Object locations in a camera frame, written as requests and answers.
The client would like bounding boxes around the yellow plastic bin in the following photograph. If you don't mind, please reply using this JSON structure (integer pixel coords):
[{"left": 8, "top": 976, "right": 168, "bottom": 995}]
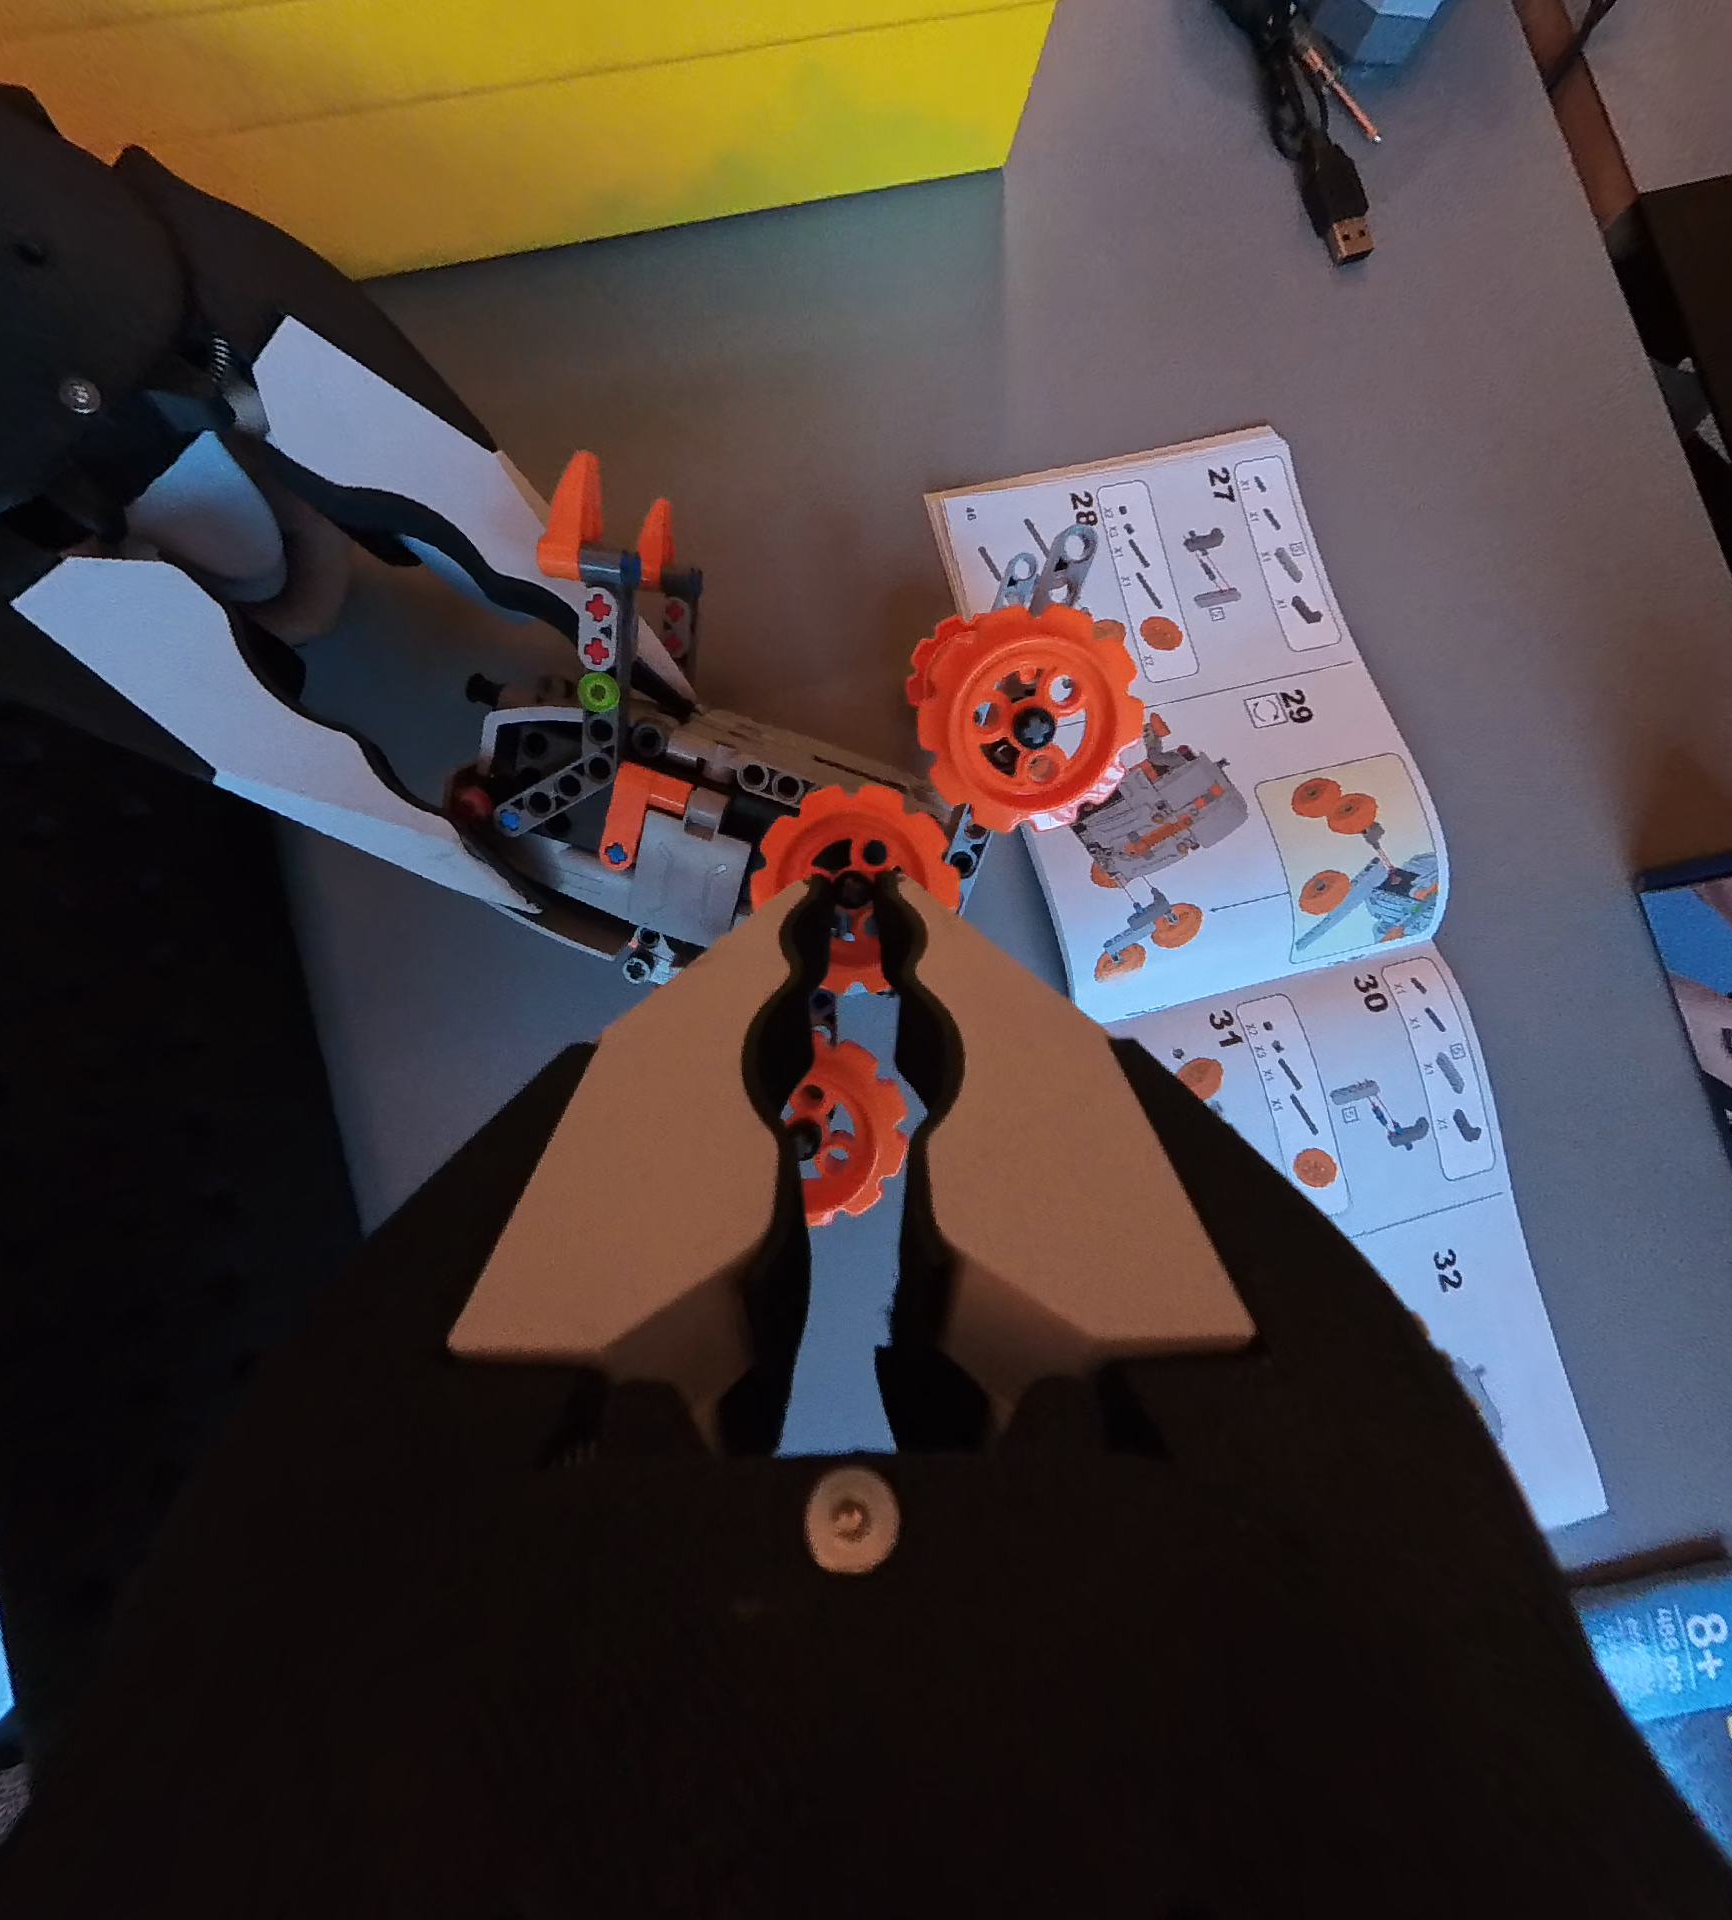
[{"left": 0, "top": 0, "right": 1060, "bottom": 284}]

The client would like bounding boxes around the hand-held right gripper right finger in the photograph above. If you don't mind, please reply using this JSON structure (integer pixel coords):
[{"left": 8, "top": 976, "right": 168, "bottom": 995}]
[{"left": 872, "top": 876, "right": 1260, "bottom": 1452}]

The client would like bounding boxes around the small blue booklet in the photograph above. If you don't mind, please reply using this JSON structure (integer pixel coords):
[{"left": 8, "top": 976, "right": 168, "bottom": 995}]
[{"left": 1570, "top": 1559, "right": 1732, "bottom": 1912}]

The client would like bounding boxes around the black usb cable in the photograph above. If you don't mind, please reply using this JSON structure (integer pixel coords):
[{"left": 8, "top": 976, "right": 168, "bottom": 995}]
[{"left": 1214, "top": 0, "right": 1382, "bottom": 272}]

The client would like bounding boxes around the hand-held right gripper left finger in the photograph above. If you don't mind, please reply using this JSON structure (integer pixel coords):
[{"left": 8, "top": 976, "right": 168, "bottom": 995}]
[{"left": 445, "top": 882, "right": 826, "bottom": 1452}]

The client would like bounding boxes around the grey orange brick robot model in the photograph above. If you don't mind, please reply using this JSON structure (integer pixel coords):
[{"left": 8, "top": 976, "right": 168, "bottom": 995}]
[{"left": 444, "top": 450, "right": 1156, "bottom": 993}]

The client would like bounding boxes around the black perforated chair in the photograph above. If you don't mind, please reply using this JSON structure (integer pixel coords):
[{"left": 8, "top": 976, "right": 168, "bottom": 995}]
[{"left": 0, "top": 658, "right": 365, "bottom": 1772}]

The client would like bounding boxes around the thin metal rod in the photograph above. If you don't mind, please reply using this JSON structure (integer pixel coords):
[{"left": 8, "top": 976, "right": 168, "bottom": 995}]
[{"left": 1316, "top": 52, "right": 1385, "bottom": 148}]

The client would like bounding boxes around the grey bracket with orange wheels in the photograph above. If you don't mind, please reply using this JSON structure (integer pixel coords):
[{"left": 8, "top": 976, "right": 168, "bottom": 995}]
[{"left": 746, "top": 778, "right": 964, "bottom": 1228}]

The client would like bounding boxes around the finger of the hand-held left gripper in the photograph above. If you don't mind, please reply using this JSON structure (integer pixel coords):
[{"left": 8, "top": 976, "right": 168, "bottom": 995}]
[
  {"left": 11, "top": 553, "right": 541, "bottom": 919},
  {"left": 226, "top": 316, "right": 707, "bottom": 725}
]

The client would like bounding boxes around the open white instruction booklet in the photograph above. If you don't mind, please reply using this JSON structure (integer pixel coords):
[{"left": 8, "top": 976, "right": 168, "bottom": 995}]
[{"left": 927, "top": 427, "right": 1611, "bottom": 1532}]

